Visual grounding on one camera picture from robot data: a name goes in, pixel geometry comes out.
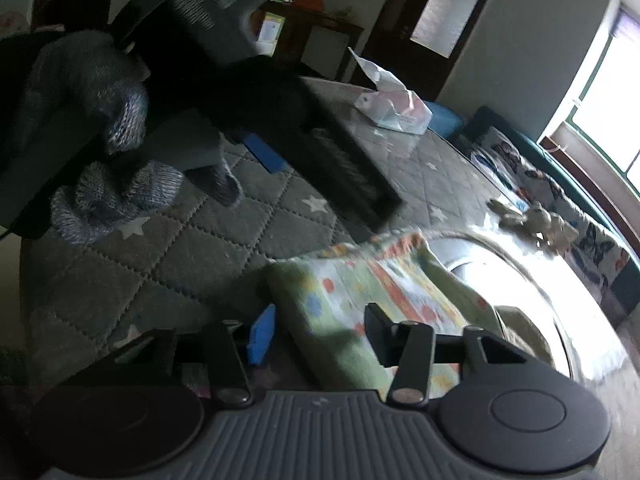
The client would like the dark wooden cabinet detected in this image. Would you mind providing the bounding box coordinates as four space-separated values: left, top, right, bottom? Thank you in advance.
250 0 367 82

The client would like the small pale plush toy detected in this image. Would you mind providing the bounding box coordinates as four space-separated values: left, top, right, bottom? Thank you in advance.
487 199 582 252

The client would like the teal sofa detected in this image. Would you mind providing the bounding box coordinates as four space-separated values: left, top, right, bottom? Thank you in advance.
459 105 640 323

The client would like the blue box stool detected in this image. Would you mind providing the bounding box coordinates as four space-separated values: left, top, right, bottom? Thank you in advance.
424 101 465 143

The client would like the colourful printed children's shirt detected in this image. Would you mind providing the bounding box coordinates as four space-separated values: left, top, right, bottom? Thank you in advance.
264 230 557 398

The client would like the grey quilted star mat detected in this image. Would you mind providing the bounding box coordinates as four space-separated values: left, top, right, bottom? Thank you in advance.
20 75 632 411

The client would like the white plastic tissue pack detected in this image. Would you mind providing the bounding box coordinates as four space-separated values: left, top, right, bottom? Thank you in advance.
347 47 434 136

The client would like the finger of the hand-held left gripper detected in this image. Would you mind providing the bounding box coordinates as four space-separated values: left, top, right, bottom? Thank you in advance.
242 132 287 174
292 74 404 234

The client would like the butterfly print cushion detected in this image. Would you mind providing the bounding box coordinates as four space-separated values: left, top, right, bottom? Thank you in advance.
470 126 533 203
545 195 632 293

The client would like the person's left hand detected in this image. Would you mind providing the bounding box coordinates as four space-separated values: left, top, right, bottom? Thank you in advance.
0 30 244 247

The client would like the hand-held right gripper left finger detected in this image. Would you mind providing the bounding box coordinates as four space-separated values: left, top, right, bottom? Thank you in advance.
112 303 277 407

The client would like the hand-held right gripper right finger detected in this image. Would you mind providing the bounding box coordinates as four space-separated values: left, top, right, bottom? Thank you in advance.
364 302 556 407

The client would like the green framed window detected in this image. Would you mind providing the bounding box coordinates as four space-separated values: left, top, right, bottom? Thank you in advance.
537 7 640 192

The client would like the dark wooden door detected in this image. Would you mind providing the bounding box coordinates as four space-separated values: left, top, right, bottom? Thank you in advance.
360 0 507 106

